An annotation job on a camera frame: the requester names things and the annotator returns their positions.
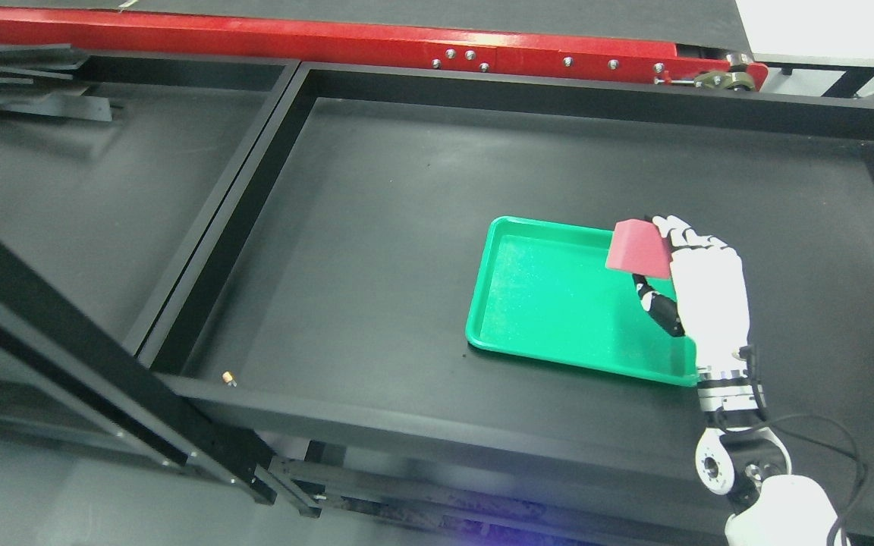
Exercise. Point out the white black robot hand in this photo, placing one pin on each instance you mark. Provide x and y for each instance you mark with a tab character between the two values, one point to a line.
711	300

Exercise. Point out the pink block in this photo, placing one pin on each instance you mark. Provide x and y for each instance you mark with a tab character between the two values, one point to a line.
637	247

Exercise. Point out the green plastic tray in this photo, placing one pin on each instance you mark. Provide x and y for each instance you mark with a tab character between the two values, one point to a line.
543	292

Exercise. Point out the black right metal shelf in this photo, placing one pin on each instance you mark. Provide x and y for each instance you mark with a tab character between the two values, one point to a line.
413	262

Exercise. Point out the black metal shelf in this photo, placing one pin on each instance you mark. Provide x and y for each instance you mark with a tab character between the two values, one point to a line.
110	203
413	262

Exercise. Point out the black left metal shelf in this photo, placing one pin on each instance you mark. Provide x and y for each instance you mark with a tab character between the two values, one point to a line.
110	203

